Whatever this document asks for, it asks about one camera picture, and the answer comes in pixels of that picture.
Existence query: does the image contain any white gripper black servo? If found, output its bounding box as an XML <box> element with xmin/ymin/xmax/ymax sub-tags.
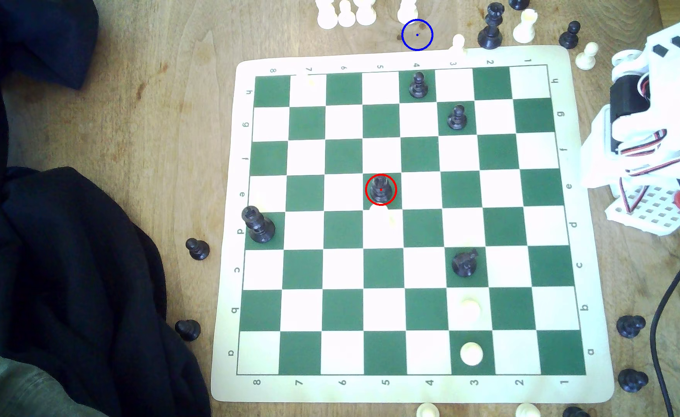
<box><xmin>609</xmin><ymin>14</ymin><xmax>680</xmax><ymax>119</ymax></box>

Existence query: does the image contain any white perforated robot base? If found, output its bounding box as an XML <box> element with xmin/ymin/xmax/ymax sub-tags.
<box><xmin>605</xmin><ymin>182</ymin><xmax>680</xmax><ymax>236</ymax></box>

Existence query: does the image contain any white chess bishop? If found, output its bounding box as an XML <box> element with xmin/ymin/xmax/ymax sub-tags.
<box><xmin>513</xmin><ymin>8</ymin><xmax>539</xmax><ymax>45</ymax></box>

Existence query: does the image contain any black chess queen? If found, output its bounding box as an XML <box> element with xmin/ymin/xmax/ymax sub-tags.
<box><xmin>477</xmin><ymin>2</ymin><xmax>504</xmax><ymax>49</ymax></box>

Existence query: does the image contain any white chess knight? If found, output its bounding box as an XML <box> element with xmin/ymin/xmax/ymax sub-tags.
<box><xmin>316</xmin><ymin>0</ymin><xmax>339</xmax><ymax>30</ymax></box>
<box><xmin>397</xmin><ymin>0</ymin><xmax>420</xmax><ymax>25</ymax></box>

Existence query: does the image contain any black chess knight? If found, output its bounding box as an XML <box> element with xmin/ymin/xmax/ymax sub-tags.
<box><xmin>452</xmin><ymin>249</ymin><xmax>480</xmax><ymax>278</ymax></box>

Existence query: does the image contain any white chess rook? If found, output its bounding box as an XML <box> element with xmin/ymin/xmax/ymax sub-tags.
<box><xmin>355</xmin><ymin>0</ymin><xmax>378</xmax><ymax>27</ymax></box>

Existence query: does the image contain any green and cream chess mat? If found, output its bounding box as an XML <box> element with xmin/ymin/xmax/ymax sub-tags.
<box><xmin>210</xmin><ymin>45</ymin><xmax>616</xmax><ymax>404</ymax></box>

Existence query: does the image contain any black chess rook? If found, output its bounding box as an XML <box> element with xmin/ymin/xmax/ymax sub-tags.
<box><xmin>242</xmin><ymin>205</ymin><xmax>276</xmax><ymax>244</ymax></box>

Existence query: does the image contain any black cloth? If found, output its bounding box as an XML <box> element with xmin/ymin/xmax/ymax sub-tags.
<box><xmin>0</xmin><ymin>0</ymin><xmax>211</xmax><ymax>417</ymax></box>

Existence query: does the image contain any grey-green cloth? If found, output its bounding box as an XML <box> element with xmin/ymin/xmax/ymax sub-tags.
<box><xmin>0</xmin><ymin>346</ymin><xmax>109</xmax><ymax>417</ymax></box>

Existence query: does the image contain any black power cable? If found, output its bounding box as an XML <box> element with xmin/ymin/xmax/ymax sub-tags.
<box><xmin>650</xmin><ymin>178</ymin><xmax>680</xmax><ymax>417</ymax></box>

